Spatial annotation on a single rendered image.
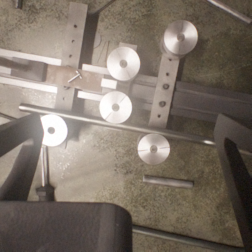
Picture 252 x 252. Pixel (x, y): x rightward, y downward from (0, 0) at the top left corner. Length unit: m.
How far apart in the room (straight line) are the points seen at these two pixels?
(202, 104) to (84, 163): 0.25
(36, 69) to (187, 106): 0.26
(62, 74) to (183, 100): 0.21
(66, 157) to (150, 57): 0.25
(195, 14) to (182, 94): 0.15
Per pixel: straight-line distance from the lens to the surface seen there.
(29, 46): 0.50
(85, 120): 0.37
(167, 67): 0.41
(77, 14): 0.44
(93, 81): 0.38
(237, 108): 0.46
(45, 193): 0.48
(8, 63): 0.35
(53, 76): 0.39
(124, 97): 0.36
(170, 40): 0.37
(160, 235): 0.51
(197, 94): 0.44
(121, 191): 0.48
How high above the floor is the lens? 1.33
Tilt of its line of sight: 84 degrees down
